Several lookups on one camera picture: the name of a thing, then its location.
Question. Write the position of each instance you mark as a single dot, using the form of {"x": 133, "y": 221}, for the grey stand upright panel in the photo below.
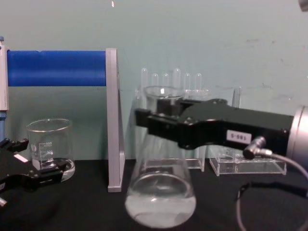
{"x": 115, "y": 120}

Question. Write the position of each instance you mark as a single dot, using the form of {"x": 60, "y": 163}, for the white and blue pipette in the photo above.
{"x": 3, "y": 84}

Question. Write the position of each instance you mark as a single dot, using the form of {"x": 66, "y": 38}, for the low clear acrylic rack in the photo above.
{"x": 247, "y": 166}

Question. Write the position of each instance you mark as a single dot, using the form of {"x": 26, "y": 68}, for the clear glass conical flask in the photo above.
{"x": 160, "y": 192}

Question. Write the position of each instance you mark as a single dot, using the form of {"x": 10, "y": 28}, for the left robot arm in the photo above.
{"x": 2, "y": 202}

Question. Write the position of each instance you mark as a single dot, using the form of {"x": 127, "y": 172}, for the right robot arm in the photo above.
{"x": 299, "y": 134}

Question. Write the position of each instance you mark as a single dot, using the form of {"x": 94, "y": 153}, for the tall clear test tube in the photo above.
{"x": 144, "y": 77}
{"x": 177, "y": 78}

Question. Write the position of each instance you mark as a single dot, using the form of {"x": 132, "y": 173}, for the blue cylinder bar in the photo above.
{"x": 55, "y": 68}

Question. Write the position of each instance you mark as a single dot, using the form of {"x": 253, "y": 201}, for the clear glass beaker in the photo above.
{"x": 49, "y": 142}

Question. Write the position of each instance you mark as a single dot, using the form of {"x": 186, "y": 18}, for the black table cloth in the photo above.
{"x": 84, "y": 209}

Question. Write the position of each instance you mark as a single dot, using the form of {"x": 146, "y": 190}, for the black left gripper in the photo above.
{"x": 14, "y": 173}

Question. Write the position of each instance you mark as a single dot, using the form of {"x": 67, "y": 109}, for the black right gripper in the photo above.
{"x": 231, "y": 125}

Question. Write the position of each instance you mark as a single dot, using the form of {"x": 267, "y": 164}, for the clear acrylic test tube rack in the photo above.
{"x": 192, "y": 163}

